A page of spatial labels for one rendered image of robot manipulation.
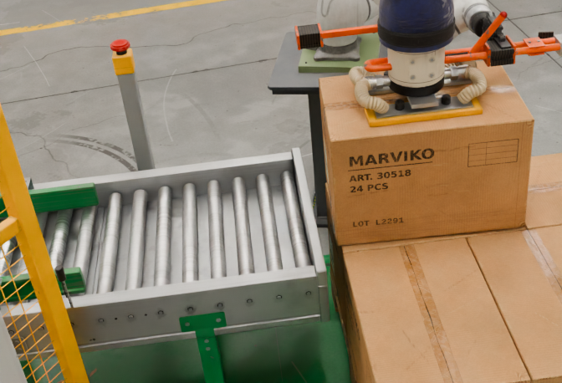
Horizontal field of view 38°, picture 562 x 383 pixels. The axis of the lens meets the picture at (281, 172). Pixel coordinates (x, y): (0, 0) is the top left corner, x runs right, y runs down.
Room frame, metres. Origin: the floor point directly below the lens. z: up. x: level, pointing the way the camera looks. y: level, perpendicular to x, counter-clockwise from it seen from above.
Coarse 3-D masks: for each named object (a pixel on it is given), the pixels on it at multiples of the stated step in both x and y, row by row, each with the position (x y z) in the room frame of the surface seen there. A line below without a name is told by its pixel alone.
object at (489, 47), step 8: (488, 40) 2.25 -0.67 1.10; (488, 48) 2.18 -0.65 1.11; (496, 48) 2.20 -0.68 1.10; (512, 48) 2.18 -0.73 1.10; (488, 56) 2.17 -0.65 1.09; (496, 56) 2.17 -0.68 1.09; (504, 56) 2.17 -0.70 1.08; (512, 56) 2.17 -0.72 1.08; (488, 64) 2.17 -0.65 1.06; (496, 64) 2.16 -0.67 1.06; (504, 64) 2.16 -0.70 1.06
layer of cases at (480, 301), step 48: (528, 192) 2.20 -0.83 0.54; (336, 240) 2.13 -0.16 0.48; (432, 240) 2.00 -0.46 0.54; (480, 240) 1.98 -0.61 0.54; (528, 240) 1.95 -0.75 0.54; (336, 288) 2.22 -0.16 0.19; (384, 288) 1.81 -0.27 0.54; (432, 288) 1.78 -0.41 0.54; (480, 288) 1.76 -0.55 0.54; (528, 288) 1.74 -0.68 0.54; (384, 336) 1.61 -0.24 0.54; (432, 336) 1.59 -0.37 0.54; (480, 336) 1.57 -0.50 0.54; (528, 336) 1.55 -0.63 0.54
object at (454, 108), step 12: (444, 96) 2.11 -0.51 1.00; (456, 96) 2.15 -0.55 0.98; (396, 108) 2.10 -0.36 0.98; (408, 108) 2.11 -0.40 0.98; (420, 108) 2.10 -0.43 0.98; (432, 108) 2.09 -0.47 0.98; (444, 108) 2.08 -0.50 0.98; (456, 108) 2.08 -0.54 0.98; (468, 108) 2.08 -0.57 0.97; (480, 108) 2.07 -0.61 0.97; (372, 120) 2.07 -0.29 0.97; (384, 120) 2.06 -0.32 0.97; (396, 120) 2.06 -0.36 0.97; (408, 120) 2.06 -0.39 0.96; (420, 120) 2.06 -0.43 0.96
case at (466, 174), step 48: (336, 96) 2.27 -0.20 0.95; (384, 96) 2.24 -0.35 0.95; (480, 96) 2.17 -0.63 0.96; (336, 144) 2.01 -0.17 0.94; (384, 144) 2.01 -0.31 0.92; (432, 144) 2.01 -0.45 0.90; (480, 144) 2.01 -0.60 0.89; (528, 144) 2.01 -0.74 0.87; (336, 192) 2.01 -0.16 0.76; (384, 192) 2.01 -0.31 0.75; (432, 192) 2.01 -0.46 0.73; (480, 192) 2.01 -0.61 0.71; (384, 240) 2.01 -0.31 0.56
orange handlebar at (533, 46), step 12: (324, 36) 2.45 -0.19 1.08; (336, 36) 2.45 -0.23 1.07; (468, 48) 2.23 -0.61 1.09; (516, 48) 2.22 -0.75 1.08; (528, 48) 2.19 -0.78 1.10; (540, 48) 2.18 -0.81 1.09; (552, 48) 2.18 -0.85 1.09; (372, 60) 2.22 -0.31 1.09; (384, 60) 2.22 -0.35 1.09; (444, 60) 2.18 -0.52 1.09; (456, 60) 2.18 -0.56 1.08; (468, 60) 2.18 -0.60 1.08
